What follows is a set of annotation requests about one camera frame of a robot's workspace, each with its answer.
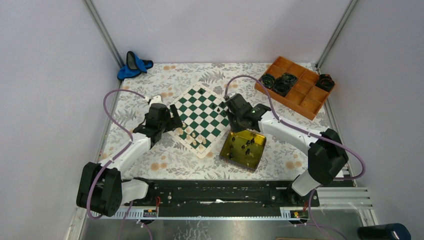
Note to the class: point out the aluminium frame post left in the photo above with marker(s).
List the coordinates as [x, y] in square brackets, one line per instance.
[101, 27]

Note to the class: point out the black tape roll right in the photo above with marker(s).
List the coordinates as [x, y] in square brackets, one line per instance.
[325, 82]

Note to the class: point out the blue black cloth glove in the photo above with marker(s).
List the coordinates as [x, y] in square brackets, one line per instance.
[134, 67]

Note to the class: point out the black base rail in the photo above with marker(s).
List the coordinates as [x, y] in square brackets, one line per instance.
[223, 198]

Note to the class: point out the black tape roll left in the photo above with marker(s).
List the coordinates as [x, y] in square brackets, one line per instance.
[267, 80]

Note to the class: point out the dark cylinder bottom right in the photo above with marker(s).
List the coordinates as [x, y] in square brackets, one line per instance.
[391, 231]

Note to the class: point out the aluminium frame post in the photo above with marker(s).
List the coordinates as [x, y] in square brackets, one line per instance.
[352, 4]
[101, 27]

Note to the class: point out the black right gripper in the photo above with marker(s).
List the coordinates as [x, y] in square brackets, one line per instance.
[233, 127]

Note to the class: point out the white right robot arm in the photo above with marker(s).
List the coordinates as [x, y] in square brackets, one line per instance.
[325, 156]

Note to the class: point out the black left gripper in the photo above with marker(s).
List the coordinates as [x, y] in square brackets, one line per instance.
[175, 122]

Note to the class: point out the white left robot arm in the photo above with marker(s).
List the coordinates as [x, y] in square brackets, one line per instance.
[102, 189]

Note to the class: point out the black tape roll middle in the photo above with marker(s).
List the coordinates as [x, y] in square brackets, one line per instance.
[283, 84]

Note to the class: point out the aluminium frame post right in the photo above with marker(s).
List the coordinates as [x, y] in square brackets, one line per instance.
[352, 4]

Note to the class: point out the yellow metal tray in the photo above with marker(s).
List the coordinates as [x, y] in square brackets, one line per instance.
[243, 149]

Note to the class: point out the black tape roll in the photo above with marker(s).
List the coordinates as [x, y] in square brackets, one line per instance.
[283, 84]
[325, 82]
[267, 80]

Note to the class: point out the green white chess board mat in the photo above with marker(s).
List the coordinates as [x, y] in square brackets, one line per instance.
[204, 119]

